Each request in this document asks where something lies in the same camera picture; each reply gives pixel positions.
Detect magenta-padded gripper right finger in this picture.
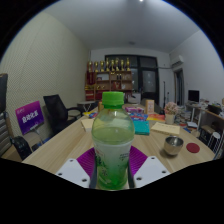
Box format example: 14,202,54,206
127,145,172,189

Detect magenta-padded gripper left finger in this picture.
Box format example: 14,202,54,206
55,147,98,189

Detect green-capped drink bottle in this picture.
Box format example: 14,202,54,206
91,91,136,191

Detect teal book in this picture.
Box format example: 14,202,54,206
133,119,151,136

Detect small metal cup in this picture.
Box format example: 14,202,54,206
163,135,185,157

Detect pale yellow notebook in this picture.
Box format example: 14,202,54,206
80,118,95,132

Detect tan paper envelope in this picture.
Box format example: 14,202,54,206
150,121,181,136

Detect blue patterned book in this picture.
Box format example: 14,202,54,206
129,112,149,122

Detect orange book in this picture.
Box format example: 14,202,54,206
146,113,166,122

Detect pink flat box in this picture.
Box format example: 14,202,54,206
125,105,145,114

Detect small tan carton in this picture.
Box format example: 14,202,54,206
144,99,156,115

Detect flat round red coaster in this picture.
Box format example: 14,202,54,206
185,142,201,154

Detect black office chair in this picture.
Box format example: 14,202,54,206
42,94,83,136

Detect potted pink flowers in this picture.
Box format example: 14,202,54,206
163,101,180,126

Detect black bag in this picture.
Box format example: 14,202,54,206
10,135,33,161

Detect purple sign board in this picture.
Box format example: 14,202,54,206
15,100,45,136

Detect dark glass door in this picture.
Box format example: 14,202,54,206
104,54,159,104

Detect wooden shelf unit with trophies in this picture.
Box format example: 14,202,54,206
84,57,134,102

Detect grey striped cushion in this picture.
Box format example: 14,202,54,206
0,111,13,158

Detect long wooden side desk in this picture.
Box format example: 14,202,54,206
184,103,224,134

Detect black computer monitor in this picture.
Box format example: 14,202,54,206
187,89,201,104

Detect black suitcase with brown trim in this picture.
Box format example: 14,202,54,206
0,73,9,114

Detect white wall air conditioner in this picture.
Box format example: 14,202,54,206
170,54,185,69

